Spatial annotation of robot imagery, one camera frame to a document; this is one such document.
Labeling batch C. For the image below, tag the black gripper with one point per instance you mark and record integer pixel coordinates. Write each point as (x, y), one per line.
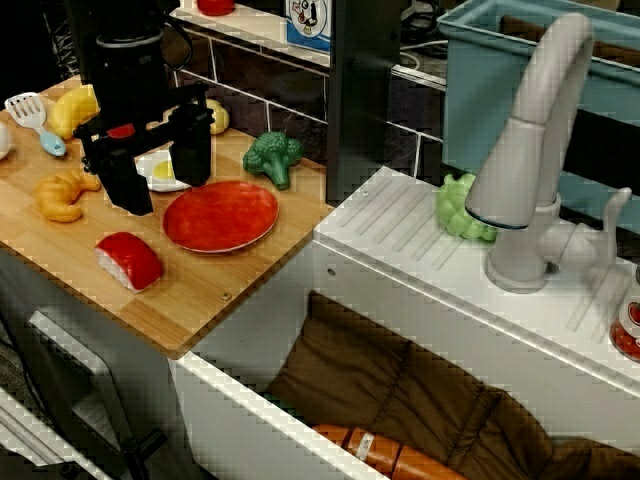
(150, 127)

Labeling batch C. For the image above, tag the red and white toy sushi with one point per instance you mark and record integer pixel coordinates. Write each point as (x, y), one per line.
(130, 260)

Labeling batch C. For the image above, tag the black WidowX robot arm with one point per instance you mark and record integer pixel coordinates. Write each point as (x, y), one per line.
(125, 60)

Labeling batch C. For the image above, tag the red round plate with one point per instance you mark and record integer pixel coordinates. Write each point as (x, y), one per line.
(220, 217)

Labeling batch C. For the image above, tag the toy fried egg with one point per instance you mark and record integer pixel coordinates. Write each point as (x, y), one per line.
(161, 172)

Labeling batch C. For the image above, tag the yellow toy lemon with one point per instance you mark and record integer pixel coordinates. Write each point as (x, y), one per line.
(220, 120)

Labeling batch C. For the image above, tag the yellow toy banana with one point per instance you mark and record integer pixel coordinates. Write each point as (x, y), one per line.
(72, 112)

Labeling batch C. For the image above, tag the orange toy croissant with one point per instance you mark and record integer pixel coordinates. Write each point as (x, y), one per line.
(57, 197)

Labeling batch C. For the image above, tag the green toy broccoli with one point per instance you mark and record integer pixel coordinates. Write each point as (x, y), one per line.
(272, 152)

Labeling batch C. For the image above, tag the wooden countertop board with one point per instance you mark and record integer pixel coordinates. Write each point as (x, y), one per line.
(200, 290)

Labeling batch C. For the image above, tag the white round object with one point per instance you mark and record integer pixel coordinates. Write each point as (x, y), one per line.
(4, 140)

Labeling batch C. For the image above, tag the white shelf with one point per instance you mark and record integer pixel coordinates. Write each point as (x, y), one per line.
(250, 25)

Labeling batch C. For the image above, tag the white and blue milk carton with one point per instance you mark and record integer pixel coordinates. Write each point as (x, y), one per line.
(307, 22)

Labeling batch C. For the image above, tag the grey oven door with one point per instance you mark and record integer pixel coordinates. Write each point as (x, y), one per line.
(75, 360)

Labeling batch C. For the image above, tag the white toy kitchen sink unit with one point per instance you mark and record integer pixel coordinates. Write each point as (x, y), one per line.
(425, 280)

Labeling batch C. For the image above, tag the brown cloth in sink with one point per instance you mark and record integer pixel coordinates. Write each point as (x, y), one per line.
(375, 360)

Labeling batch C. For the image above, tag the green toy grapes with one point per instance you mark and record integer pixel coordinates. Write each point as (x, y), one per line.
(452, 205)

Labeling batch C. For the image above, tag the light blue plastic bin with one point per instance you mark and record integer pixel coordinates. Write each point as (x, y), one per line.
(470, 100)

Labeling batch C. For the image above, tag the orange toy carrot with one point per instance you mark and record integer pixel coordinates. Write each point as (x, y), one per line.
(380, 450)

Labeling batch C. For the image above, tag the grey toy faucet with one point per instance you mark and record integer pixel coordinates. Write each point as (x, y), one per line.
(520, 150)

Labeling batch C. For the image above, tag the tomato can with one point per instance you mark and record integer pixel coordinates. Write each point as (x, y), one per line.
(627, 330)

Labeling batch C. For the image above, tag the black vertical post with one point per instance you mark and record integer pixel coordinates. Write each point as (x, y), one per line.
(360, 100)

